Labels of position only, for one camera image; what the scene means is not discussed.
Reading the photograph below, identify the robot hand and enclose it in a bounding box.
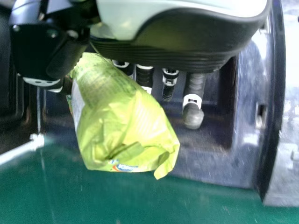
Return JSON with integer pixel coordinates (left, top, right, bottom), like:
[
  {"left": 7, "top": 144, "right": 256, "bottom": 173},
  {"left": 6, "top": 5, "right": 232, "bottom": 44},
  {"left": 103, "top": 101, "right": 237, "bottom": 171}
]
[{"left": 9, "top": 0, "right": 273, "bottom": 130}]

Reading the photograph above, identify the yellow-green biscuit packet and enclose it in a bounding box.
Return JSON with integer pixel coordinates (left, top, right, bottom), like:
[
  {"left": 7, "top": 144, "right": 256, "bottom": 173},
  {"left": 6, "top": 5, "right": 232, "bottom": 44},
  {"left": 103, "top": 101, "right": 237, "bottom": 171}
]
[{"left": 66, "top": 52, "right": 180, "bottom": 180}]

